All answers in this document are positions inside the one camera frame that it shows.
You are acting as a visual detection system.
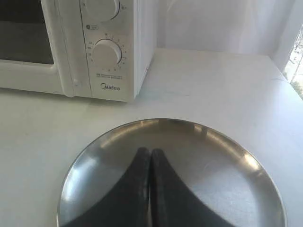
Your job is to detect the round metal plate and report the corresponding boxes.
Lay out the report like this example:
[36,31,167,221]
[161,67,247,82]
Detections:
[57,119,288,227]

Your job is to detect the white microwave oven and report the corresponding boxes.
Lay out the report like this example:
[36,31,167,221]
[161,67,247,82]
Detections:
[0,0,159,103]

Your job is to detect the white microwave door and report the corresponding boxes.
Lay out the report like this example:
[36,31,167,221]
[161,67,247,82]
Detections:
[0,0,91,97]

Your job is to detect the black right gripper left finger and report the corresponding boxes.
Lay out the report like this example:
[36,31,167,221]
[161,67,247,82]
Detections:
[63,147,151,227]

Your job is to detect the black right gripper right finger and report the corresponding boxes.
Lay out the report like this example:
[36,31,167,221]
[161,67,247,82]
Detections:
[150,148,233,227]

